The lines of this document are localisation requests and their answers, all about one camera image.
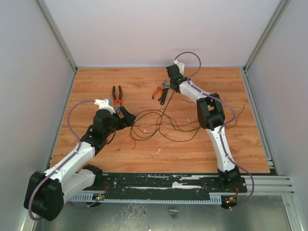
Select black zip tie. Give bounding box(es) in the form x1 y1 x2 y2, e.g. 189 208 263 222
160 90 175 118

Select thin brown yellow wire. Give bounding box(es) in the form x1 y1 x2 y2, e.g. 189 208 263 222
132 104 246 132

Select black wire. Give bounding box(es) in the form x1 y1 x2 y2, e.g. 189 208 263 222
129 98 207 150

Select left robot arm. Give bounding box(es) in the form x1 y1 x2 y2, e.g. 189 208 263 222
24 106 136 221

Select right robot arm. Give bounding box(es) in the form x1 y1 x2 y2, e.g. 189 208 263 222
166 64 241 192

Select black adjustable wrench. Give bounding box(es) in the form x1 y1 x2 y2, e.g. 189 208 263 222
159 80 170 105

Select orange needle nose pliers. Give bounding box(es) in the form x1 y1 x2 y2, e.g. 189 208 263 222
152 80 167 101

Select orange black combination pliers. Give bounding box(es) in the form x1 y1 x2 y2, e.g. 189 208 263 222
112 85 124 113

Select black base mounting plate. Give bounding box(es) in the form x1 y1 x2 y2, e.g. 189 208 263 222
84 173 247 199

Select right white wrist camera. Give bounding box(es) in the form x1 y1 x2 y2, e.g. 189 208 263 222
173 59 185 75

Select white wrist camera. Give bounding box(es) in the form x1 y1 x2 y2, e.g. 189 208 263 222
94 99 116 115
173 59 185 75

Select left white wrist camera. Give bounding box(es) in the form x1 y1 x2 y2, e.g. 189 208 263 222
94 99 116 115

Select grey slotted cable duct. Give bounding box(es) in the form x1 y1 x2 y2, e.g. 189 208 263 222
69 192 222 205

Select right aluminium frame post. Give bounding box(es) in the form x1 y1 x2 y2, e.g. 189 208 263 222
243 0 292 74

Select aluminium frame post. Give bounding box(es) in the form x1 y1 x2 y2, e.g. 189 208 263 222
36 0 78 73
243 0 292 74

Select aluminium front rail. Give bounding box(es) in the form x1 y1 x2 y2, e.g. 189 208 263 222
30 172 295 196

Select left aluminium frame post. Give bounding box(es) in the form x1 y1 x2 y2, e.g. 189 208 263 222
36 0 78 73

